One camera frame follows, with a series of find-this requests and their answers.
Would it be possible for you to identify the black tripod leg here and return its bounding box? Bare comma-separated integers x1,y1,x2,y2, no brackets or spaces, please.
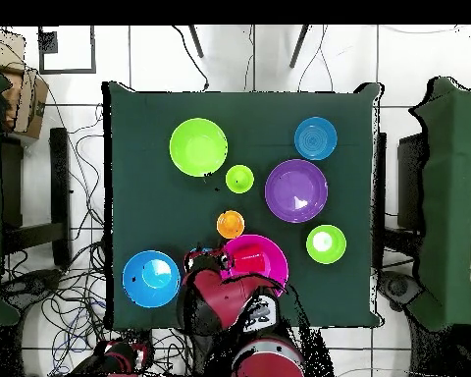
288,25,311,69
186,25,205,59

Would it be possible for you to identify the purple plastic bowl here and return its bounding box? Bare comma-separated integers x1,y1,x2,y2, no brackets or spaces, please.
264,158,330,224

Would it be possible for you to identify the small green ribbed bowl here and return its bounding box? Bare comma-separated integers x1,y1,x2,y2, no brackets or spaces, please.
305,224,347,265

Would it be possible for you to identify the green plastic cup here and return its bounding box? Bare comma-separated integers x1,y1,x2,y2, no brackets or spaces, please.
225,164,255,194

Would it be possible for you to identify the black square frame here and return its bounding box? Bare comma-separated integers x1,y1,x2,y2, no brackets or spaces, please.
37,26,97,75

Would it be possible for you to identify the black metal stand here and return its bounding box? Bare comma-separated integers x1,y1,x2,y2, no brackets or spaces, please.
1,127,73,267

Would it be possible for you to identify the pink plastic bowl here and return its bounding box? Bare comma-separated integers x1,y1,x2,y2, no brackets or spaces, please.
220,234,290,297

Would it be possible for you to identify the dark green tablecloth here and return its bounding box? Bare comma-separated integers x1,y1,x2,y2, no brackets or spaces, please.
101,81,385,330

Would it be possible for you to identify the grey pedestal foot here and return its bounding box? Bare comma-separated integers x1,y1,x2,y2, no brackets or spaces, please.
1,267,64,311
377,269,424,312

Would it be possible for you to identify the cardboard box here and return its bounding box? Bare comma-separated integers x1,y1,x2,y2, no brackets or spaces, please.
0,66,51,141
0,29,26,74

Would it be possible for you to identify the small blue patterned bowl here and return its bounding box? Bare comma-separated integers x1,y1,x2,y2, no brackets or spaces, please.
293,116,339,162

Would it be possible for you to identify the large blue plastic bowl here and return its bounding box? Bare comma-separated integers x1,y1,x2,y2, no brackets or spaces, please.
122,249,182,309

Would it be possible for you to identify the orange plastic cup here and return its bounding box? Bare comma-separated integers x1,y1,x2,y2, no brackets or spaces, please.
216,209,246,240

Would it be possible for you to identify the large green plastic bowl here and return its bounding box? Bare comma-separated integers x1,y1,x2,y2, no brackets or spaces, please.
169,117,230,179

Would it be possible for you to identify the thin black cable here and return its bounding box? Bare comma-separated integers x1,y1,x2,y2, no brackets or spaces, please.
171,25,211,92

